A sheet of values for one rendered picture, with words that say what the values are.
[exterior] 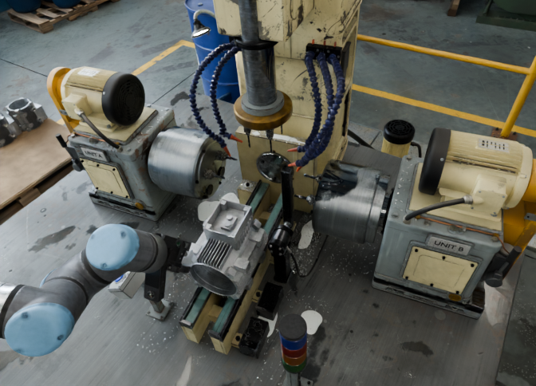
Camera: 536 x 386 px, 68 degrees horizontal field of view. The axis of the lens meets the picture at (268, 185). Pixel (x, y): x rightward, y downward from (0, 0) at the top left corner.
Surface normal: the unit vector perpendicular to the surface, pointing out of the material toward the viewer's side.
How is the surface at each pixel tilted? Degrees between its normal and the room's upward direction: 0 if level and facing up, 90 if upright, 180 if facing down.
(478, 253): 90
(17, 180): 0
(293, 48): 90
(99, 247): 26
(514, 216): 0
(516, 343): 0
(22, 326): 61
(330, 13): 90
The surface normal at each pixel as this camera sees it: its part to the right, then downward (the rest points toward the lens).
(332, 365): -0.07, -0.69
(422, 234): -0.37, 0.68
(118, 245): -0.19, -0.29
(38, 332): 0.19, 0.26
